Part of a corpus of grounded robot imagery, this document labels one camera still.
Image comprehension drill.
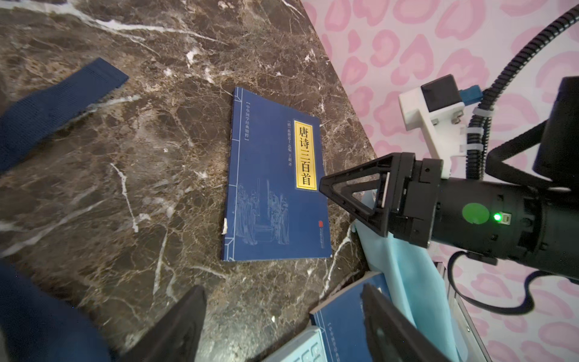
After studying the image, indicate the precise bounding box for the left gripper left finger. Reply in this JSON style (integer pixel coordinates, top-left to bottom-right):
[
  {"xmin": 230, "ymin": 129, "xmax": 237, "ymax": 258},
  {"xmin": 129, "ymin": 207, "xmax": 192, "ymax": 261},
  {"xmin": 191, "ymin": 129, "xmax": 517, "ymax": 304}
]
[{"xmin": 119, "ymin": 285, "xmax": 207, "ymax": 362}]

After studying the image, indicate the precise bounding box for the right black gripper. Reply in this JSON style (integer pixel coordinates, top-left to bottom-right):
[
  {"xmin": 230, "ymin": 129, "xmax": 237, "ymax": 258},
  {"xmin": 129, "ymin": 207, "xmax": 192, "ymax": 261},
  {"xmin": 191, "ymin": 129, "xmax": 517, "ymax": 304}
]
[{"xmin": 319, "ymin": 152, "xmax": 541, "ymax": 260}]

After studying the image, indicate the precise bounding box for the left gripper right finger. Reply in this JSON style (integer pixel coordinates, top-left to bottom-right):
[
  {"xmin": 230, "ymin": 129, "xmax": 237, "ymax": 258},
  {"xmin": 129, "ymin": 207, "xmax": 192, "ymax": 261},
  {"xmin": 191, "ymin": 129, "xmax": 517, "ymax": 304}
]
[{"xmin": 361, "ymin": 284, "xmax": 448, "ymax": 362}]

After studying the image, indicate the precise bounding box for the blue book yellow label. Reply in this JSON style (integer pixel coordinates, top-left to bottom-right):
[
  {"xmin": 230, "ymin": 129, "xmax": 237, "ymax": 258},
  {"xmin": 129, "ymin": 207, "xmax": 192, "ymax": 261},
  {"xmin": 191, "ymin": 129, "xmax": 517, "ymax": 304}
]
[{"xmin": 222, "ymin": 87, "xmax": 332, "ymax": 262}]

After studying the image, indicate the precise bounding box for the navy blue student backpack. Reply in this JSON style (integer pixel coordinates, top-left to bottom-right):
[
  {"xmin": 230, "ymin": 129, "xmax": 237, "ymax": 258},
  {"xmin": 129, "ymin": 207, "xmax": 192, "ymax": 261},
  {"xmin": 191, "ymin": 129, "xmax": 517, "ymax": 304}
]
[{"xmin": 1, "ymin": 58, "xmax": 128, "ymax": 361}]

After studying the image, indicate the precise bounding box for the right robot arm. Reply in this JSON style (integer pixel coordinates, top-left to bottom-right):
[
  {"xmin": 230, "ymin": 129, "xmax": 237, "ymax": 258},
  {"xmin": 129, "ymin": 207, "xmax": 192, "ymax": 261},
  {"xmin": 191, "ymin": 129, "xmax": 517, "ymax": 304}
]
[{"xmin": 320, "ymin": 77, "xmax": 578, "ymax": 282}]

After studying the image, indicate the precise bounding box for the teal pencil pouch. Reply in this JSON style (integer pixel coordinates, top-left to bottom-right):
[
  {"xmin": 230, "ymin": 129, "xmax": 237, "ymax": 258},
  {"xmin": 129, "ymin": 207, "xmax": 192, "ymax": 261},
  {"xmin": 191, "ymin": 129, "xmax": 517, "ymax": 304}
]
[{"xmin": 353, "ymin": 220, "xmax": 459, "ymax": 361}]

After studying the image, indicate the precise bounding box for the light green calculator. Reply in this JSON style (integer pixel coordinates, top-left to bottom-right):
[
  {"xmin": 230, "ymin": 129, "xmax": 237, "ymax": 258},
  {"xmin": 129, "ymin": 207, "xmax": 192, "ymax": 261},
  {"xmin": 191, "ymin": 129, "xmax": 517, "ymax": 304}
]
[{"xmin": 263, "ymin": 326, "xmax": 328, "ymax": 362}]

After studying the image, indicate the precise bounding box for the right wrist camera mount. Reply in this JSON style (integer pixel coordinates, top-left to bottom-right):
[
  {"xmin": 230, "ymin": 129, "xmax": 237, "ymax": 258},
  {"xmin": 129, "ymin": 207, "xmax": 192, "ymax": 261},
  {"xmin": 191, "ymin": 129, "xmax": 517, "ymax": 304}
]
[{"xmin": 398, "ymin": 75, "xmax": 484, "ymax": 179}]

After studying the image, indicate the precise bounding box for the black corrugated cable right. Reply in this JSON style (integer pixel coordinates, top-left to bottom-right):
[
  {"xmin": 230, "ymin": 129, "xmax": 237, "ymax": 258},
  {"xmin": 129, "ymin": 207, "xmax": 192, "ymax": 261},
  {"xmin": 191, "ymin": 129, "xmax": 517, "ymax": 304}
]
[{"xmin": 465, "ymin": 3, "xmax": 579, "ymax": 168}]

